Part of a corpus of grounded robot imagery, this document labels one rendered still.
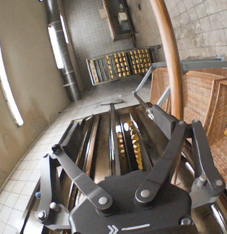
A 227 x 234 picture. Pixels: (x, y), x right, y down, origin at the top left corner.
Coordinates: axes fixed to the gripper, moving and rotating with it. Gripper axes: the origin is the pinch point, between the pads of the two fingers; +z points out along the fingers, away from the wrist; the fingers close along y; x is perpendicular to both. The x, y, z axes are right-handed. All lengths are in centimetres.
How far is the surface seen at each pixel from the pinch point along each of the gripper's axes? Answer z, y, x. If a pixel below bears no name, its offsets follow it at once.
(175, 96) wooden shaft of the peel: 5.0, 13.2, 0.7
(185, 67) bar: 40, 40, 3
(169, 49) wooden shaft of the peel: 5.1, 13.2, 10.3
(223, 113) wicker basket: 32, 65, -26
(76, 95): 293, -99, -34
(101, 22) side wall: 498, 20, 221
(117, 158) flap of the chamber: 36, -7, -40
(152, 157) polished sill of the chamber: 46, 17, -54
